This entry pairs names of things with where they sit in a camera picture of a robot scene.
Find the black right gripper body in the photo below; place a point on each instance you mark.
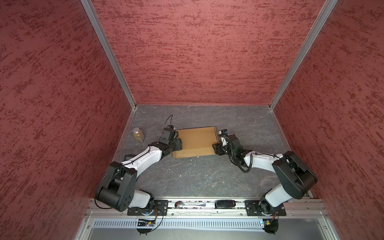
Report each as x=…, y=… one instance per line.
x=222, y=150

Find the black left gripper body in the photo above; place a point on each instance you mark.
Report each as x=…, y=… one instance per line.
x=175, y=145

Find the brown cardboard box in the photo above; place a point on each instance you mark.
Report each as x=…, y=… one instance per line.
x=197, y=142

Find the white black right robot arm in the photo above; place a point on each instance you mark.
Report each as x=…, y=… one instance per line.
x=295, y=177

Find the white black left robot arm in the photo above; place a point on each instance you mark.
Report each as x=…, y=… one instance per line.
x=117, y=189

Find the glass jar with lid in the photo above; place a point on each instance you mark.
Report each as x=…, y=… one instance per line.
x=138, y=135

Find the black calculator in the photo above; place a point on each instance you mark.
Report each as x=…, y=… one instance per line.
x=128, y=157

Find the black car key fob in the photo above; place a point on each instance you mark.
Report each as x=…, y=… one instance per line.
x=225, y=204

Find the metal spoon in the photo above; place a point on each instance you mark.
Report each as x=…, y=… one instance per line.
x=181, y=204

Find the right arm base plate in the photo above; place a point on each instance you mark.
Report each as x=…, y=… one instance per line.
x=256, y=208

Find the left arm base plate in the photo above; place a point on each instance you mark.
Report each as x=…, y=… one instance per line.
x=159, y=207

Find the aluminium front rail frame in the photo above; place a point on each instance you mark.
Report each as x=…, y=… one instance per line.
x=206, y=218

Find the aluminium corner post left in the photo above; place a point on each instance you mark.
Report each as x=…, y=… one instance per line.
x=92, y=15

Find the aluminium corner post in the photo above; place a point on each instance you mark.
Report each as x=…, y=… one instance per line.
x=317, y=26
x=92, y=15

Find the aluminium corner post right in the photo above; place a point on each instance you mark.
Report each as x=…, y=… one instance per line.
x=317, y=26

